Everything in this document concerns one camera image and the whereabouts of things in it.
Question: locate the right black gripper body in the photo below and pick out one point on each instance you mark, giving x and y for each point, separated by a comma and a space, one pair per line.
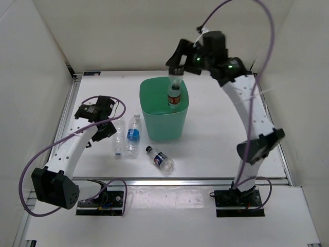
197, 56

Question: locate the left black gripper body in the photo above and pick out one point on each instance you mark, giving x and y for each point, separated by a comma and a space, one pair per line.
104, 131

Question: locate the black label small bottle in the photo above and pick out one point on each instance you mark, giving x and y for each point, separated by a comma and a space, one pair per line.
176, 75

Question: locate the clear unlabelled plastic bottle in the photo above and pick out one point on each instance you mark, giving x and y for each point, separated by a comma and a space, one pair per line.
119, 136

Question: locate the red label red cap bottle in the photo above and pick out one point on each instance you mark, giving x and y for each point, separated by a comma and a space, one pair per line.
173, 95

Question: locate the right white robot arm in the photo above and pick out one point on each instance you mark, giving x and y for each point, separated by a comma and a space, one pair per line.
232, 77

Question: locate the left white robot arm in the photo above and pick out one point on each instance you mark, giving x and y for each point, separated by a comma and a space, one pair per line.
53, 184

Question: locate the green plastic bin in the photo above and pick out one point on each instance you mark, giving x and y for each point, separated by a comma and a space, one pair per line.
161, 121

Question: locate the blue label water bottle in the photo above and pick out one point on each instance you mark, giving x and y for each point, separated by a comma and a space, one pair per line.
133, 136

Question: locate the left blue corner label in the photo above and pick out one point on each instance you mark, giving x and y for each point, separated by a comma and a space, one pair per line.
93, 73

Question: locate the small Pepsi bottle black cap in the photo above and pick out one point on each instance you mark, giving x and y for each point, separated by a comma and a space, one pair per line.
160, 159

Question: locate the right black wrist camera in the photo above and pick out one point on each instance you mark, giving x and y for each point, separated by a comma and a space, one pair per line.
214, 41

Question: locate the left aluminium rail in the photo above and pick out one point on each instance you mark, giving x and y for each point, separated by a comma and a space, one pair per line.
68, 107

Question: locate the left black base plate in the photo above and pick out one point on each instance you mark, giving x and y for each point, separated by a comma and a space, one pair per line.
108, 203

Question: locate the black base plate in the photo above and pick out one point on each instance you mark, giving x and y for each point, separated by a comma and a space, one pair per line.
228, 206
108, 203

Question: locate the right aluminium rail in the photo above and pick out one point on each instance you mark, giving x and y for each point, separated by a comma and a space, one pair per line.
278, 151

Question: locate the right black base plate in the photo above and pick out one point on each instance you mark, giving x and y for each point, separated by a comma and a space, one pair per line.
228, 206

